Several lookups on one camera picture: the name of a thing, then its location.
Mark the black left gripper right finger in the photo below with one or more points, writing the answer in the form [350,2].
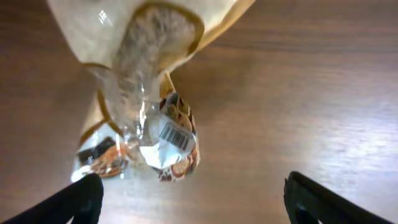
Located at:
[306,201]

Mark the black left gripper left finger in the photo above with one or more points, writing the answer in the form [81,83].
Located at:
[80,202]

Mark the brown white snack bag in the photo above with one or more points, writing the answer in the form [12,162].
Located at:
[138,126]

